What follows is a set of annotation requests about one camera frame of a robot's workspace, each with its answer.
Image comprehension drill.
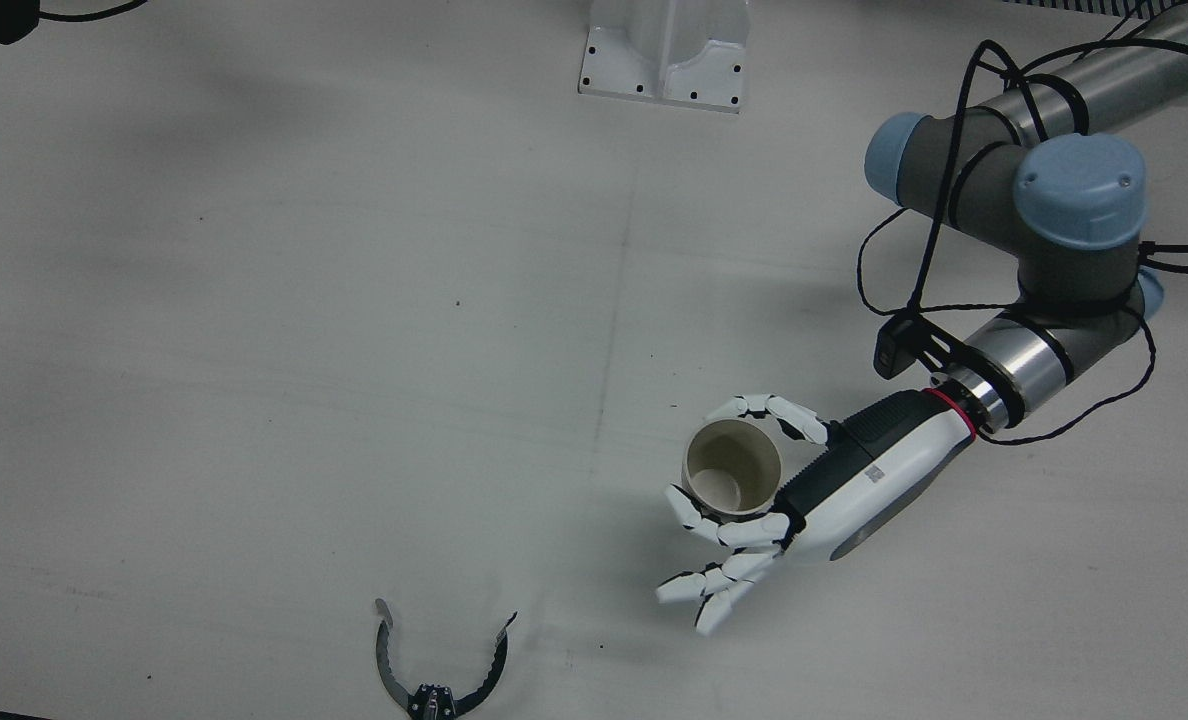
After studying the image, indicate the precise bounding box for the white metal mount base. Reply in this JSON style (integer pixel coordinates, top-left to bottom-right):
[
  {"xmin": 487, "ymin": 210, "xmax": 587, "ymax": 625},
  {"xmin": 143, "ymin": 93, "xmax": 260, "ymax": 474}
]
[{"xmin": 579, "ymin": 0, "xmax": 750, "ymax": 113}]

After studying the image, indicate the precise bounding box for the beige paper cup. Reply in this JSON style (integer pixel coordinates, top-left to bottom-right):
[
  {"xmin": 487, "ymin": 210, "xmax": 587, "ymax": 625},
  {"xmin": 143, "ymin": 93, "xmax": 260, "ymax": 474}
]
[{"xmin": 685, "ymin": 418, "xmax": 783, "ymax": 518}]

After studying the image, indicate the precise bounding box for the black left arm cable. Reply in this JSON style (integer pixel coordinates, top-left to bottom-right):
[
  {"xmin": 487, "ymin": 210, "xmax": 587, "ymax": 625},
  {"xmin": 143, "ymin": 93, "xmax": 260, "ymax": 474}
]
[{"xmin": 854, "ymin": 38, "xmax": 1188, "ymax": 446}]

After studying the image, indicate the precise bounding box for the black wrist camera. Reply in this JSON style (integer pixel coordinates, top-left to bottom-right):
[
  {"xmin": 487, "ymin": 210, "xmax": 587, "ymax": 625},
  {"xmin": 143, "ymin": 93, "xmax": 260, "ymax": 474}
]
[
  {"xmin": 0, "ymin": 0, "xmax": 47, "ymax": 46},
  {"xmin": 874, "ymin": 312, "xmax": 965, "ymax": 381}
]

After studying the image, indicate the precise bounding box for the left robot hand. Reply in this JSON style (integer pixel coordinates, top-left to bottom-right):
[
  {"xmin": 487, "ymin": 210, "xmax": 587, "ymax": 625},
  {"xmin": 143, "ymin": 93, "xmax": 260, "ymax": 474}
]
[{"xmin": 656, "ymin": 390, "xmax": 977, "ymax": 637}]

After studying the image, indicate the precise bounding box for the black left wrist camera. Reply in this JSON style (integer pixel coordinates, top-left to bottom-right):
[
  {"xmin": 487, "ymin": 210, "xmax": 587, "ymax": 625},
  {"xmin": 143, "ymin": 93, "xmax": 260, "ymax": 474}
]
[{"xmin": 874, "ymin": 312, "xmax": 965, "ymax": 381}]

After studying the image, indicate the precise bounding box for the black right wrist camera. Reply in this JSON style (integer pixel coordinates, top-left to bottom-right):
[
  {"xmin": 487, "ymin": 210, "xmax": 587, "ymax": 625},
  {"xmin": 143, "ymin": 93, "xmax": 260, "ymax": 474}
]
[{"xmin": 0, "ymin": 0, "xmax": 47, "ymax": 46}]

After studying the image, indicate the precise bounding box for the metal reacher grabber tool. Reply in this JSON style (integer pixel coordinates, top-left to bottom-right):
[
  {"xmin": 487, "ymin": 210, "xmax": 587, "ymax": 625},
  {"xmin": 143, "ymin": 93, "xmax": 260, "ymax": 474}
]
[{"xmin": 374, "ymin": 598, "xmax": 518, "ymax": 720}]

